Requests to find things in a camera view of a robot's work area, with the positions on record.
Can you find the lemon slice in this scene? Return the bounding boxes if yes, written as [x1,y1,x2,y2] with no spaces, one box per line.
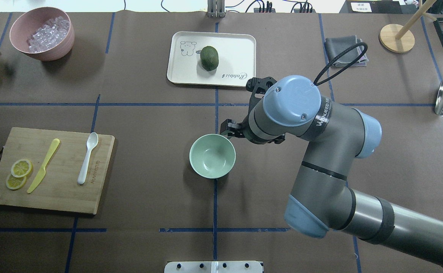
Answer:
[10,158,33,178]
[5,174,27,190]

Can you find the pink bowl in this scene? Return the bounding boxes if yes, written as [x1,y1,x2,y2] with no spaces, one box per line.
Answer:
[9,7,75,61]

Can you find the lower lemon slice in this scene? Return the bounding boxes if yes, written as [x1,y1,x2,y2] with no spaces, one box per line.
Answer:
[5,174,27,190]

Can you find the white plastic spoon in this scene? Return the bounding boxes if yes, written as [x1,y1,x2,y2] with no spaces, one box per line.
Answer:
[77,132,99,185]

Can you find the bamboo cutting board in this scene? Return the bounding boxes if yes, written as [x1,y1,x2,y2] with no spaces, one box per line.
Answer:
[0,127,115,215]

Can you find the black box with label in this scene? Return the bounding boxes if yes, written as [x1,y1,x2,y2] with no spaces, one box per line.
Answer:
[339,0,402,14]

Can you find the green avocado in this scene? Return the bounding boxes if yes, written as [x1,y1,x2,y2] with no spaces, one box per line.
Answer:
[200,45,219,71]

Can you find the aluminium frame post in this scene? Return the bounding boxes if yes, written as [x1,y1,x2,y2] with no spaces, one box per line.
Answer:
[207,0,226,18]

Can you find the black power strip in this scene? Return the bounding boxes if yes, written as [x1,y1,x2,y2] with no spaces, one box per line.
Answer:
[253,0,316,14]

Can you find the grey folded cloth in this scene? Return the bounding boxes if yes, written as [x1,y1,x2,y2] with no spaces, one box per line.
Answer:
[324,36,364,67]

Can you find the upper lemon slice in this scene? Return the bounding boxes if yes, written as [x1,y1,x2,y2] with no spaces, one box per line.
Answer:
[10,158,33,178]

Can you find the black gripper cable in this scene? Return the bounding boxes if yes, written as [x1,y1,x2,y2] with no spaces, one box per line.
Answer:
[313,42,369,87]

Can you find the white pillar base plate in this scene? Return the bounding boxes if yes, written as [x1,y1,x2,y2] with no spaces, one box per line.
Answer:
[164,260,264,273]

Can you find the green bowl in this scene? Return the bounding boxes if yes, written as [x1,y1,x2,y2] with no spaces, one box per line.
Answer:
[189,134,236,179]

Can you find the wooden mug tree stand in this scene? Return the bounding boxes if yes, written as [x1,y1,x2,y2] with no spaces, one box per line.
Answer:
[379,0,437,53]

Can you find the white rabbit tray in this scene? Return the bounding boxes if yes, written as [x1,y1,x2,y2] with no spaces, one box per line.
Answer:
[167,31,256,88]

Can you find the yellow plastic knife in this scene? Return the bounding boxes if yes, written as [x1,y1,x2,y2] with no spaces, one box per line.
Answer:
[27,138,61,194]

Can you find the clear ice cubes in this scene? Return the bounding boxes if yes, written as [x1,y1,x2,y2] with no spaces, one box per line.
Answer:
[27,16,71,53]

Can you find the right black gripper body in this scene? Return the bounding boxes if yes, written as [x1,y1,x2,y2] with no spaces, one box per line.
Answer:
[240,77,285,144]

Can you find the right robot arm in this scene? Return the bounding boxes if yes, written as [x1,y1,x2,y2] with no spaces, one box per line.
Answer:
[220,75,443,268]

